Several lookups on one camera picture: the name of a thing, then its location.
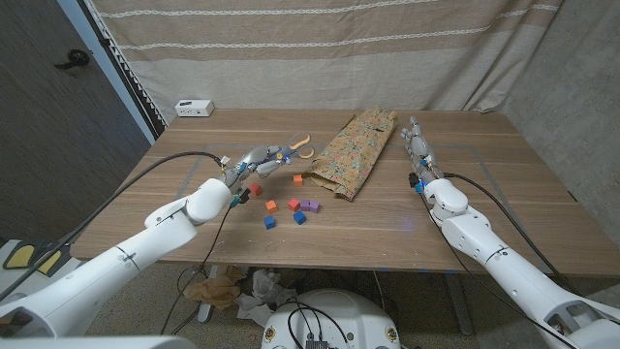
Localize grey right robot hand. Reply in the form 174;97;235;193
400;114;444;185

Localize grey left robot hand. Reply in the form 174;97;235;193
223;143;295;194

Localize blue tan handled scissors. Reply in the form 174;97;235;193
275;132;316;164

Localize floral brown wrapping paper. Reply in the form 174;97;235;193
302;106;399;203

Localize crumpled white paper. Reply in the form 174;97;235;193
235;269;299;329

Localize crumpled brown paper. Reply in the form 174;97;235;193
182;266;248;311

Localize white power strip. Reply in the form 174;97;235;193
174;99;215;118

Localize beige striped curtain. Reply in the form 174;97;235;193
89;0;566;126

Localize metal table leg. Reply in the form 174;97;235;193
443;273;476;336
196;265;219;325

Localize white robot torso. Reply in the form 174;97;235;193
261;289;402;349

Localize dark wooden door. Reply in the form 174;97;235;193
0;0;155;246

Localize black yellow foot pedal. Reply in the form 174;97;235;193
2;239;68;273

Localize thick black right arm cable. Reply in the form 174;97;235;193
441;172;580;297

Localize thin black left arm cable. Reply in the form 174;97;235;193
159;204;234;336

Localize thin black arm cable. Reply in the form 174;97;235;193
417;189;577;349
159;204;234;336

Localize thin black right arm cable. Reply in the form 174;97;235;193
417;189;577;349

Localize black backdrop frame bar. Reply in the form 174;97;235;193
77;0;169;143

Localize black torso cable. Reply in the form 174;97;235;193
288;299;351;349

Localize black door handle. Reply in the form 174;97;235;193
53;48;91;71

